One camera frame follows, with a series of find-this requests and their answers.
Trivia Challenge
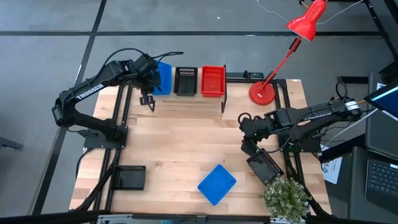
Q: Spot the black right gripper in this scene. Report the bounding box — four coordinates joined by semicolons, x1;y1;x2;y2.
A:
241;115;274;157

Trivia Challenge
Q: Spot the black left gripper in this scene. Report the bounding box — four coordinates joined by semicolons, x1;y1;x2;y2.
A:
134;54;162;91

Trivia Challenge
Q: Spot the blue plastic slotted basket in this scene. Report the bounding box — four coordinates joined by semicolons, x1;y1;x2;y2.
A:
197;164;238;207
151;60;173;96

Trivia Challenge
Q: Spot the black plastic slotted basket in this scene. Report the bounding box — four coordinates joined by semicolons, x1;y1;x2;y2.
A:
246;148;285;185
173;66;199;97
111;164;147;191

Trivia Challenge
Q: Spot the red plastic slotted basket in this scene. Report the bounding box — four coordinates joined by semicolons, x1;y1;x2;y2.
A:
200;65;226;98

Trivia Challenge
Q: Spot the red desk lamp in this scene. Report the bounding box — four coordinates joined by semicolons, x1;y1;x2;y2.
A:
248;0;328;106

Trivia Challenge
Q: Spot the green potted plant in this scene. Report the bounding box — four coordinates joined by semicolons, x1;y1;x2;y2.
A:
259;175;313;224

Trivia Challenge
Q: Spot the white paper sheet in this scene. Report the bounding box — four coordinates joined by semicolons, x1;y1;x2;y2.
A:
322;155;343;185

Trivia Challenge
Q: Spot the black floor bar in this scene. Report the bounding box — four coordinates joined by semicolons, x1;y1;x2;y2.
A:
337;76;370;85

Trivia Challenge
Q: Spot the dark grey side desk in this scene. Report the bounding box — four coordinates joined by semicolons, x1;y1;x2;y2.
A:
320;72;398;222

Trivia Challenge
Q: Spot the black laptop keyboard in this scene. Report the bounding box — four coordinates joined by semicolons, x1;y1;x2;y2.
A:
364;157;398;215

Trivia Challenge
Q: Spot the monitor with blue screen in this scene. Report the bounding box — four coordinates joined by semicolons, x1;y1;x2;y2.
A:
363;79;398;123

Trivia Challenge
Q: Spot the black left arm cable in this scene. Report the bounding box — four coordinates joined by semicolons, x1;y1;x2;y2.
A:
101;47;185;73

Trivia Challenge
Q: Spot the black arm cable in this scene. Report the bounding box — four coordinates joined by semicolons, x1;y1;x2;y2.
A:
238;111;299;154
101;47;185;73

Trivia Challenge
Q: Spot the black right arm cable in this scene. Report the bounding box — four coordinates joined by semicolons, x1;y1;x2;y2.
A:
238;111;299;154

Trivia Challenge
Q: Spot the black aluminium rig frame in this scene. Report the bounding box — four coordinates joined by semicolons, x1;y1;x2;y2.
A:
0;70;398;224

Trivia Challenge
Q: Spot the black device on frame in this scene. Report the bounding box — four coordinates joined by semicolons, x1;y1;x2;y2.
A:
244;70;266;80

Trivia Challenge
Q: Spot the white cable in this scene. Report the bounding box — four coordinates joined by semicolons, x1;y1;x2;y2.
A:
320;108;379;150

